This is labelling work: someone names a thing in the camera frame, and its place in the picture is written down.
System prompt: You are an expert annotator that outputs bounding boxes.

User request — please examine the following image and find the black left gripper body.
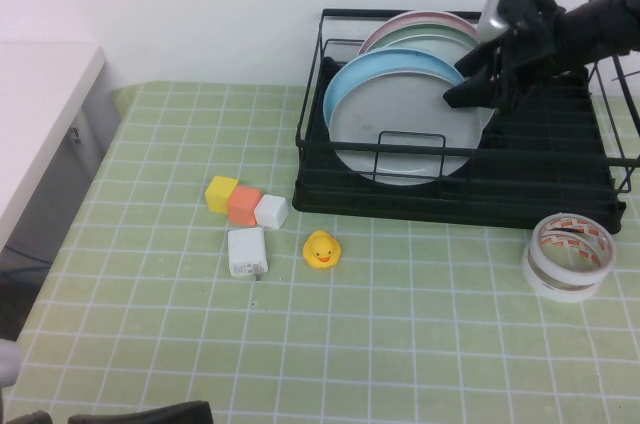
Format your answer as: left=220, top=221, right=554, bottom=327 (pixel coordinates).
left=66, top=399, right=215, bottom=424

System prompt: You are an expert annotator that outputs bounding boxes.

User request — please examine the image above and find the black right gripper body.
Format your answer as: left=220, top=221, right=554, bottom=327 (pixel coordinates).
left=491, top=0, right=577, bottom=114

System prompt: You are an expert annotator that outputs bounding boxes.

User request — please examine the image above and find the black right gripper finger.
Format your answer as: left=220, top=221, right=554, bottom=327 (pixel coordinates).
left=441, top=68, right=505, bottom=111
left=453, top=40, right=505, bottom=80

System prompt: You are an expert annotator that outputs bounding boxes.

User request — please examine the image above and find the grey round plate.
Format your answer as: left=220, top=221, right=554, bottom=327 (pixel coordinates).
left=328, top=68, right=497, bottom=189

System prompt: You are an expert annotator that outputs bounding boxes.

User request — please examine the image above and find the green round plate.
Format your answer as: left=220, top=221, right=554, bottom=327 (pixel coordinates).
left=366, top=22, right=480, bottom=53

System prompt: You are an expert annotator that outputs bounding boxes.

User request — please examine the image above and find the pink round plate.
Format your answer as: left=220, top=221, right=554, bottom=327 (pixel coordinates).
left=357, top=10, right=482, bottom=56

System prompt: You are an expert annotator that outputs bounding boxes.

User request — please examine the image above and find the blue round plate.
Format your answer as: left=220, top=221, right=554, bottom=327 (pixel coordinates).
left=321, top=47, right=469, bottom=145

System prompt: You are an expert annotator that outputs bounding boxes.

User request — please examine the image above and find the white charger adapter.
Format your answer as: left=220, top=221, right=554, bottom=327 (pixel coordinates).
left=226, top=226, right=270, bottom=282

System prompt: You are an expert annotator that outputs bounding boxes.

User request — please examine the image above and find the white tape roll orange print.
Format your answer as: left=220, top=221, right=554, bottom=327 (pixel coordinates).
left=530, top=212, right=618, bottom=286

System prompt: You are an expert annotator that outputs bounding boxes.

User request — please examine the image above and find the plain white tape roll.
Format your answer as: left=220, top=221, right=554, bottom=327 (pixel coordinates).
left=520, top=242, right=602, bottom=305

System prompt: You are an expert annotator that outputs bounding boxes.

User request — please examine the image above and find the yellow rubber duck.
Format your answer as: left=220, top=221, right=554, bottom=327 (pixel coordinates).
left=302, top=229, right=346, bottom=273

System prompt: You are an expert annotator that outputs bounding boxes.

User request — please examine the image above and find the orange cube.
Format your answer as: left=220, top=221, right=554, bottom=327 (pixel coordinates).
left=225, top=185, right=265, bottom=227

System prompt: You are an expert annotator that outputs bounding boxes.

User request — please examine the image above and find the white cube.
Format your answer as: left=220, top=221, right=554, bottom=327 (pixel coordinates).
left=253, top=194, right=291, bottom=232

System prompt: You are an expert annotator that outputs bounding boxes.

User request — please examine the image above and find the yellow cube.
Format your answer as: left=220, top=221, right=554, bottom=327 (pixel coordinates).
left=204, top=175, right=241, bottom=216

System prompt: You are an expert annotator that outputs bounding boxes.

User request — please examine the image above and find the green checked tablecloth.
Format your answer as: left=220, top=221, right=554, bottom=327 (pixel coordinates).
left=0, top=81, right=640, bottom=424

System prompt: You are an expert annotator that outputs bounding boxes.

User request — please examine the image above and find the white cabinet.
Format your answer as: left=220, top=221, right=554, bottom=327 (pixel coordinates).
left=0, top=41, right=124, bottom=258

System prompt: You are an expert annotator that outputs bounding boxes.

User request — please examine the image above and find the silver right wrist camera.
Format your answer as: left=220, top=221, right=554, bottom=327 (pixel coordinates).
left=474, top=0, right=534, bottom=43

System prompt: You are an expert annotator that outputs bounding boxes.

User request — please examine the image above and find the black wire dish rack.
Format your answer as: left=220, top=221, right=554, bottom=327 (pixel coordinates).
left=292, top=8, right=640, bottom=236

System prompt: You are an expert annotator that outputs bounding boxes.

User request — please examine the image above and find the blue cable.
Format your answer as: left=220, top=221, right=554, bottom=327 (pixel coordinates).
left=2, top=243, right=52, bottom=279

